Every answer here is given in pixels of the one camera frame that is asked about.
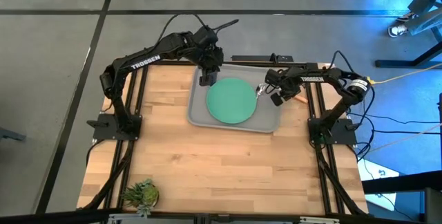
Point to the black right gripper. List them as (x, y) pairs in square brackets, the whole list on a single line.
[(283, 80)]

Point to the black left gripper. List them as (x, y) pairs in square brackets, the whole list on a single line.
[(209, 53)]

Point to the grey plastic tray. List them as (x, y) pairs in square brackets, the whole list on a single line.
[(269, 117)]

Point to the green round plate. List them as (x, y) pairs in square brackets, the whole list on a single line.
[(231, 101)]

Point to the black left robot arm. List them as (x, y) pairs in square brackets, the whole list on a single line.
[(145, 61)]

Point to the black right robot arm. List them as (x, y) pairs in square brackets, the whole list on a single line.
[(312, 79)]

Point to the white paper sheet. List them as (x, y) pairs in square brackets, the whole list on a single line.
[(380, 172)]

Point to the small green succulent plant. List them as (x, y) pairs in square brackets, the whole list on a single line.
[(145, 194)]

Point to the person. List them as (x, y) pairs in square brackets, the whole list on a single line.
[(397, 30)]

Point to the black beam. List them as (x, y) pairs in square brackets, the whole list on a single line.
[(397, 184)]

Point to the grey cabinet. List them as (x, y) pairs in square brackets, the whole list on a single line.
[(434, 206)]

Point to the grey furniture foot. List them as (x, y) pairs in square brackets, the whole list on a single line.
[(10, 135)]

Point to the black rig crossbar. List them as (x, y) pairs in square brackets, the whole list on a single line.
[(41, 217)]

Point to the black metal table frame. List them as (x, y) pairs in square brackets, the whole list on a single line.
[(172, 63)]

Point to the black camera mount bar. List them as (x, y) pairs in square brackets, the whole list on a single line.
[(252, 58)]

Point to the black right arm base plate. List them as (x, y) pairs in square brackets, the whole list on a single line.
[(345, 132)]

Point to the black table leg frame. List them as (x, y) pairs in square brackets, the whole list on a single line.
[(390, 63)]

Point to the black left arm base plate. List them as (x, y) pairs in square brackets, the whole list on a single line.
[(103, 132)]

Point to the silver aluminium bracket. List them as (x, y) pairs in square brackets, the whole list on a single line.
[(124, 217), (317, 220)]

